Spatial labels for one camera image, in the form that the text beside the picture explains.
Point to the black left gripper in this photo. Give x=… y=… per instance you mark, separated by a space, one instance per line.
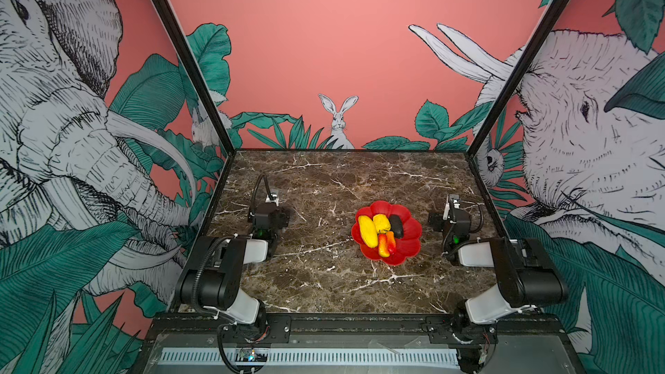
x=280 y=218

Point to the dark avocado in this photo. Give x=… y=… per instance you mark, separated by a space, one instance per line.
x=397 y=227

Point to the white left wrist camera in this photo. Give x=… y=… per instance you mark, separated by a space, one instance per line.
x=273 y=198

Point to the left black frame post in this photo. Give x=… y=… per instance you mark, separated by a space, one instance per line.
x=192 y=69

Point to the white slotted cable duct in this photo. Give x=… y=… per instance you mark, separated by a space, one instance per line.
x=242 y=357

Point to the right black frame post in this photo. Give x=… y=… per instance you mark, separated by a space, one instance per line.
x=531 y=50

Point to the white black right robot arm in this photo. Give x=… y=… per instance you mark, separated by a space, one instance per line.
x=526 y=277

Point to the small yellow fruit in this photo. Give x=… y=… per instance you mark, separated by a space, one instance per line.
x=381 y=223

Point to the black front mounting rail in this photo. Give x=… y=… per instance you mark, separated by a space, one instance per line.
x=438 y=328

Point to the black frame post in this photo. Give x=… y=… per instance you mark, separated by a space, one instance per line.
x=531 y=50
x=192 y=69

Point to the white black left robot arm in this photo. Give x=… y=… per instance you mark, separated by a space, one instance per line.
x=211 y=281

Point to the red flower-shaped bowl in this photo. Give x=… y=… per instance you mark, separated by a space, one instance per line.
x=407 y=247

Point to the long yellow fruit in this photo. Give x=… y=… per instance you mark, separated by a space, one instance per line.
x=368 y=232

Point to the red yellow mango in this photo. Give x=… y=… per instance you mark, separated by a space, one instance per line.
x=392 y=242
x=383 y=246

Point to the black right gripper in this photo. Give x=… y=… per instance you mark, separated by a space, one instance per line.
x=437 y=224

